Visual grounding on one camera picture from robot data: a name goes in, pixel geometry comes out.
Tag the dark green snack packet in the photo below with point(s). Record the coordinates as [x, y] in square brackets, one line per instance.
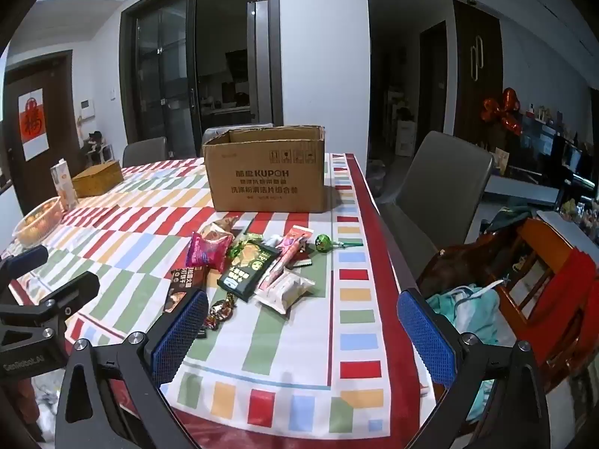
[248, 271]

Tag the pink snack packet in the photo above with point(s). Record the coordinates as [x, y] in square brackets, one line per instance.
[208, 252]

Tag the black white plush toy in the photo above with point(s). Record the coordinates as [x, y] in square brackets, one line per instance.
[93, 142]

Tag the white orange carton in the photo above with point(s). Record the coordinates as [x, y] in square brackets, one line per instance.
[63, 184]

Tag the white wall intercom panel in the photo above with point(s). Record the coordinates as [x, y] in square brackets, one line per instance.
[87, 108]

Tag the long pink white packet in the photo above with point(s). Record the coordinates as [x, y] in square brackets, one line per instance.
[288, 248]

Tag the red foil balloon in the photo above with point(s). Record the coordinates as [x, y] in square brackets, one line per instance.
[503, 110]

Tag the sliding glass door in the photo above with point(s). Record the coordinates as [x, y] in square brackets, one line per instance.
[164, 79]

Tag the gold brown snack packet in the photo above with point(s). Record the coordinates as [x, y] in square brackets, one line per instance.
[220, 229]

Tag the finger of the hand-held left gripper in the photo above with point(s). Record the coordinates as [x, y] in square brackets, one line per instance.
[65, 292]
[23, 262]

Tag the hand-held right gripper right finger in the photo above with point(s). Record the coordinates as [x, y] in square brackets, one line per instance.
[426, 336]

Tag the clear bowl of oranges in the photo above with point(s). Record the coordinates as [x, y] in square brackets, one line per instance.
[37, 224]

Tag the green lollipop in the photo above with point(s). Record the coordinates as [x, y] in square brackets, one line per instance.
[323, 242]

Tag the dark wooden door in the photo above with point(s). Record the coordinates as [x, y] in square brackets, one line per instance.
[58, 103]

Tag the dark brown cabinet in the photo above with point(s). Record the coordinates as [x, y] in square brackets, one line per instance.
[486, 93]

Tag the silver refrigerator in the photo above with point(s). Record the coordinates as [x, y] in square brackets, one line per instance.
[259, 56]

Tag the dark brown bar packet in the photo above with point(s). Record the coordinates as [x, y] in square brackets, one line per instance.
[185, 283]

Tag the woven wicker box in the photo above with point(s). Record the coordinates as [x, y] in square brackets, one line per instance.
[96, 180]

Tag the shiny wrapped candy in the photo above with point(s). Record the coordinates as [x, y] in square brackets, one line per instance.
[222, 311]

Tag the teal white clothing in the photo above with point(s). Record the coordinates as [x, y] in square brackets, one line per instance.
[472, 313]

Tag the small green candy packet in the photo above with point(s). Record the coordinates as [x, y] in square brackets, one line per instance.
[238, 248]

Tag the white bread packet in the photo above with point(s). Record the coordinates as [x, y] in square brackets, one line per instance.
[283, 292]

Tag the red cloth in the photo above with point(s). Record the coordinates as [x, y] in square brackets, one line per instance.
[561, 299]

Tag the colourful checked tablecloth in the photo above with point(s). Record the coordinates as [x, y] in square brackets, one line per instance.
[290, 336]

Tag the dark green cloth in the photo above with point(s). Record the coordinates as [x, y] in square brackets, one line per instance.
[505, 215]

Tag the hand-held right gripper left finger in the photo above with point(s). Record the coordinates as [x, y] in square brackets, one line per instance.
[180, 332]

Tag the red paper door poster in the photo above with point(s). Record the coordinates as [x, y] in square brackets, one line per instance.
[33, 124]

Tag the small black packet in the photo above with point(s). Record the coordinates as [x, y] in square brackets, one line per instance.
[302, 260]

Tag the brown wooden chair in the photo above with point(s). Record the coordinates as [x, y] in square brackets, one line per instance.
[538, 243]

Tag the white box on floor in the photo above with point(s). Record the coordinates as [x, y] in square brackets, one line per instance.
[405, 138]

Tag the brown cardboard box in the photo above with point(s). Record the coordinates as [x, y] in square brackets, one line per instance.
[266, 182]

